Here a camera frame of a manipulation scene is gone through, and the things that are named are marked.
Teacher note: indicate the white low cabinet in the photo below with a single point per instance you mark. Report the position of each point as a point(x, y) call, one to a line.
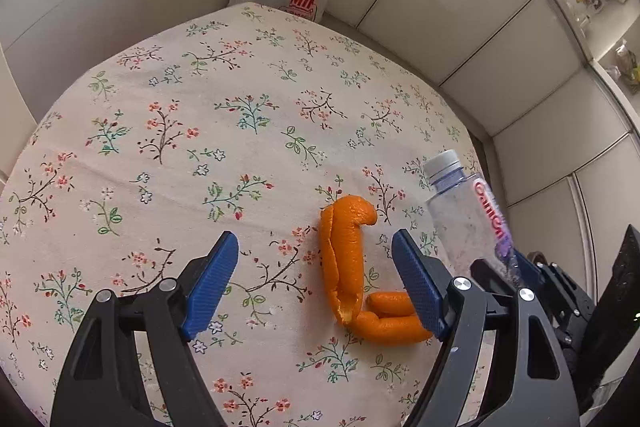
point(500, 57)

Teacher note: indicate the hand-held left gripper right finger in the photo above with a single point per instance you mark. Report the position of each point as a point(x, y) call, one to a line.
point(417, 287)

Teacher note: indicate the clear plastic bottle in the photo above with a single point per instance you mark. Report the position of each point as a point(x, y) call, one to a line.
point(460, 217)

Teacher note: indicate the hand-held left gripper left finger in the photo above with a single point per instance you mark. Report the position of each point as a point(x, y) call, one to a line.
point(210, 287)

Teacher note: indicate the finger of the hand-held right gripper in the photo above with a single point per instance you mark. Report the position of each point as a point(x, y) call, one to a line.
point(487, 272)
point(527, 264)

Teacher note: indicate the orange peel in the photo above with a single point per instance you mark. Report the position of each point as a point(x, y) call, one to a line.
point(340, 247)

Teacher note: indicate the floral tablecloth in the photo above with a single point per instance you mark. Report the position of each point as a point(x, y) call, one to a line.
point(175, 147)

